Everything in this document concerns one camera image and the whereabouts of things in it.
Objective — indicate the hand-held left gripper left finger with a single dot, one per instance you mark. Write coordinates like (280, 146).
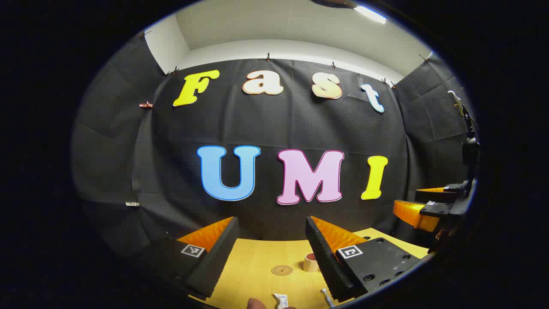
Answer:
(216, 257)

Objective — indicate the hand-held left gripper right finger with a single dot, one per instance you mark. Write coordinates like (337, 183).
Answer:
(324, 257)

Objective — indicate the red cloth clip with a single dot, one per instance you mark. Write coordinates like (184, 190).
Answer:
(146, 104)

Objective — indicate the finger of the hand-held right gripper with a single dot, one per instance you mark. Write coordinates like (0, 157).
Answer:
(414, 214)
(437, 195)

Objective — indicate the wooden desktop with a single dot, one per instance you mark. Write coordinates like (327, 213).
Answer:
(257, 266)

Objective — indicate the beige cup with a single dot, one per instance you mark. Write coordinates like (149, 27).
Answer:
(309, 262)

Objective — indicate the white toothbrush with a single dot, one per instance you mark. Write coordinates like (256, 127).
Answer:
(327, 296)

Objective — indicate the row of small dark clips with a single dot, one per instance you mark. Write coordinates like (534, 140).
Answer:
(268, 57)

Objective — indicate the white toothpaste tube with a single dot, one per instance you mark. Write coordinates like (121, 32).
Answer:
(281, 300)

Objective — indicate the ceiling light strip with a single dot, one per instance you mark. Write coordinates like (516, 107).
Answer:
(369, 14)

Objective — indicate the black backdrop cloth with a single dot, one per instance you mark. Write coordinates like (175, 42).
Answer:
(266, 128)

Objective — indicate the round brown coaster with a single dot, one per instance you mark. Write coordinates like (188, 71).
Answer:
(282, 270)

